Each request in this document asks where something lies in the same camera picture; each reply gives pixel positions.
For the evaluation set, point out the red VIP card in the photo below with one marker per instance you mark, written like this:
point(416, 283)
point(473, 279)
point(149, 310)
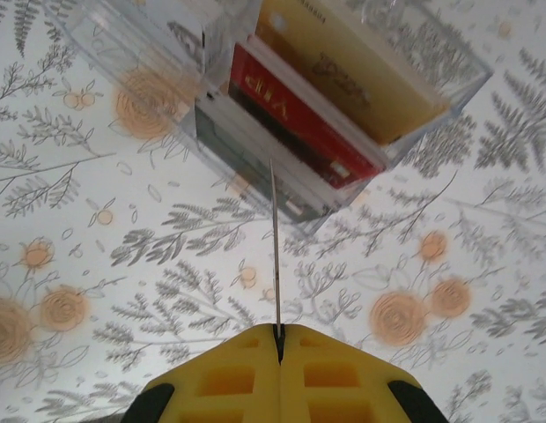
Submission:
point(308, 119)

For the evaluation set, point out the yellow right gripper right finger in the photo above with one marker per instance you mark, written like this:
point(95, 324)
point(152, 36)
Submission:
point(343, 388)

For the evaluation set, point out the clear acrylic card holder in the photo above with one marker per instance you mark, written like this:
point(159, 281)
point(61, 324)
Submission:
point(123, 57)

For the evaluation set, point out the yellow card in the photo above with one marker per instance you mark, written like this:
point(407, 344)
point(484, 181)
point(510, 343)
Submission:
point(365, 79)

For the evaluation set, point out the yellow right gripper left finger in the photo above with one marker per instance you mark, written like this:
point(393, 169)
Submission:
point(229, 388)

